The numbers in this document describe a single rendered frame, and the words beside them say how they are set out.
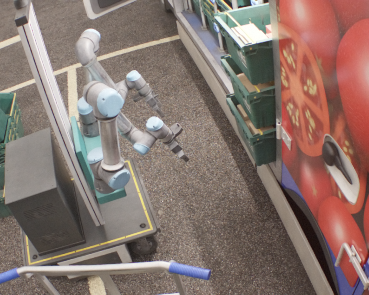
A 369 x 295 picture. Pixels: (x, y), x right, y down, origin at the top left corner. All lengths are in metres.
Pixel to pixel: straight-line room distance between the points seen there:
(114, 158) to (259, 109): 0.74
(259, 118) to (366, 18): 1.18
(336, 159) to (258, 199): 1.58
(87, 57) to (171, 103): 1.77
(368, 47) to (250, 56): 0.89
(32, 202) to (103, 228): 0.56
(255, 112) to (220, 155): 1.32
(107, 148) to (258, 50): 0.82
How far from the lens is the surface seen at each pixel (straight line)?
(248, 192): 3.13
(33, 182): 2.40
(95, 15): 5.16
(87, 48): 2.40
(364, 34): 1.18
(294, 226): 2.35
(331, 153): 1.57
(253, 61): 1.97
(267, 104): 2.14
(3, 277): 1.54
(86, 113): 2.60
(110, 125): 1.95
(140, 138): 2.18
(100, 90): 1.89
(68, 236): 2.61
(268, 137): 2.24
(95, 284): 2.87
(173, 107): 3.95
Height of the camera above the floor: 2.36
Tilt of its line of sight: 43 degrees down
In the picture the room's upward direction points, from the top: 12 degrees counter-clockwise
